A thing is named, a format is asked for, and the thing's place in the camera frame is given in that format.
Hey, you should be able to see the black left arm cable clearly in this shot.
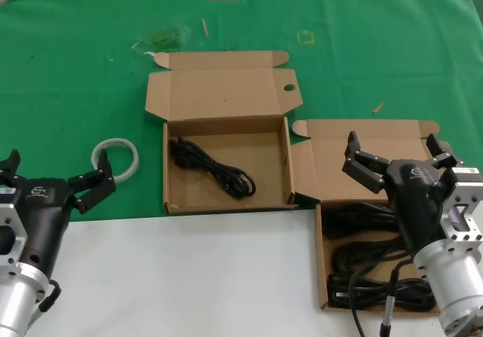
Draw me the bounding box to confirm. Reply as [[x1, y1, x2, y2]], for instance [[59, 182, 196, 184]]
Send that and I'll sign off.
[[36, 278, 63, 314]]

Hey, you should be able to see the clear plastic bag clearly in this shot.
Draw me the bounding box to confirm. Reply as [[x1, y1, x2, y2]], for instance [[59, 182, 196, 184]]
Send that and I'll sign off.
[[131, 23, 192, 51]]

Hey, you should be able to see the black power cable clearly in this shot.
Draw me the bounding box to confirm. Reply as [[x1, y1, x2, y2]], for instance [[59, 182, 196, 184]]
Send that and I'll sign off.
[[323, 200, 401, 240], [334, 238, 416, 276], [168, 136, 257, 201], [327, 272, 438, 312]]

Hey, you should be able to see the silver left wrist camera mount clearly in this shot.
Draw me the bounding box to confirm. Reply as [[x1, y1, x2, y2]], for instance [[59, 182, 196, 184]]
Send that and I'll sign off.
[[0, 187, 29, 277]]

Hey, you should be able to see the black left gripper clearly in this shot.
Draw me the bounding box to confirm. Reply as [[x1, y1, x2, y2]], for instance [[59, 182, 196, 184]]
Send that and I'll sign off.
[[0, 149, 118, 278]]

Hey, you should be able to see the open cardboard box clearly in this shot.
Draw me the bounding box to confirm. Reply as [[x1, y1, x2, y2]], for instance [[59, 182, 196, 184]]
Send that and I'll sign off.
[[291, 119, 472, 311], [144, 50, 304, 215]]

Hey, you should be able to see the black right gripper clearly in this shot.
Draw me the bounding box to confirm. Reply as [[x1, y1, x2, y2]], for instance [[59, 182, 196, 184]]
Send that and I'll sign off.
[[341, 130, 466, 256]]

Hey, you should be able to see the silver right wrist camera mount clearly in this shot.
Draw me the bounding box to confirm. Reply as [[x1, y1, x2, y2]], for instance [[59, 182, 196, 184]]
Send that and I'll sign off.
[[439, 165, 483, 254]]

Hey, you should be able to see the clear tape roll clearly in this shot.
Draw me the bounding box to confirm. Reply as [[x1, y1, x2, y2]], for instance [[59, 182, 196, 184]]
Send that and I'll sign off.
[[91, 137, 141, 183]]

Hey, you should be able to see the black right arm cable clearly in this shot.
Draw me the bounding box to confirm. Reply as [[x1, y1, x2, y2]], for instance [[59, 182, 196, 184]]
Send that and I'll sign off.
[[347, 259, 416, 337]]

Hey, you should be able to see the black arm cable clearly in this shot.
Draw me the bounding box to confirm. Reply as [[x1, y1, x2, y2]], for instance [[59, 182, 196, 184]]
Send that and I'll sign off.
[[36, 278, 63, 314], [347, 259, 416, 337]]

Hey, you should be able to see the green table cloth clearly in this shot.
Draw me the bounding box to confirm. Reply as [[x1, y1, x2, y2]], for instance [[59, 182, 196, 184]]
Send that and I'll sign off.
[[0, 0, 483, 223]]

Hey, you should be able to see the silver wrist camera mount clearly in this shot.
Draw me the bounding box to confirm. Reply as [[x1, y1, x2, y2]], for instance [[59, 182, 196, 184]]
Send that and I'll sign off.
[[439, 165, 483, 254], [0, 187, 29, 277]]

